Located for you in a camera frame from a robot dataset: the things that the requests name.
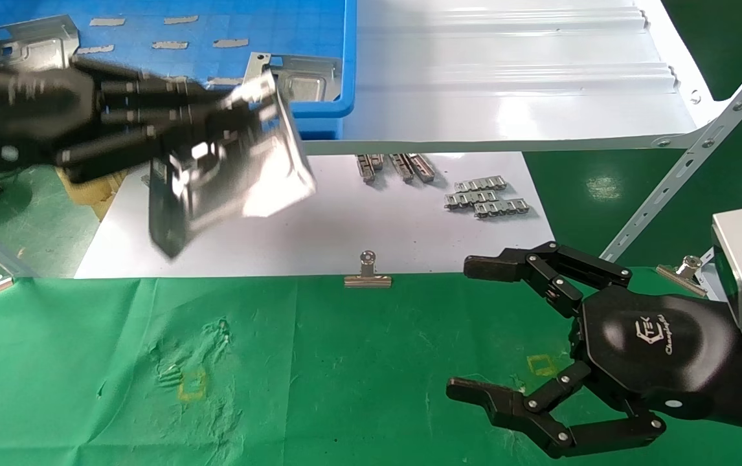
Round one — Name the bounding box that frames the white lower shelf board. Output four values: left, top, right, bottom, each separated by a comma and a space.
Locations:
73, 152, 556, 279

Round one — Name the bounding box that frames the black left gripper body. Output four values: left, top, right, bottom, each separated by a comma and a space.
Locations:
0, 60, 98, 174

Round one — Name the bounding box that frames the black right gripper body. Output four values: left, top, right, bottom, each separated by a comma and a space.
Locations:
570, 285, 742, 436

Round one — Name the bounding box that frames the blue plastic bin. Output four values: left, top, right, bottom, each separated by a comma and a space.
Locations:
0, 0, 357, 140

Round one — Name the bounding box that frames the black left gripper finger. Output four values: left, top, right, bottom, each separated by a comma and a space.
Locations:
72, 58, 263, 128
56, 125, 232, 186

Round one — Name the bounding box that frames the toothed metal rail piece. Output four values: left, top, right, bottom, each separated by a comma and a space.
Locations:
453, 175, 508, 194
473, 199, 531, 219
445, 190, 499, 210

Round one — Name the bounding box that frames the green table cloth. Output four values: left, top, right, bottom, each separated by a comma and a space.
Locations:
0, 272, 742, 466

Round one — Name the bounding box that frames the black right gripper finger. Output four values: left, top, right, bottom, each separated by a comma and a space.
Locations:
464, 241, 633, 318
447, 361, 666, 459

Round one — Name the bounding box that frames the white perforated shelf post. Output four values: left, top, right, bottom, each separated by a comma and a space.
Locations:
601, 32, 742, 263

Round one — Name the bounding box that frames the stamped sheet metal bracket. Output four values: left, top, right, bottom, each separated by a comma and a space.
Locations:
242, 52, 344, 103
0, 14, 80, 72
148, 68, 317, 260

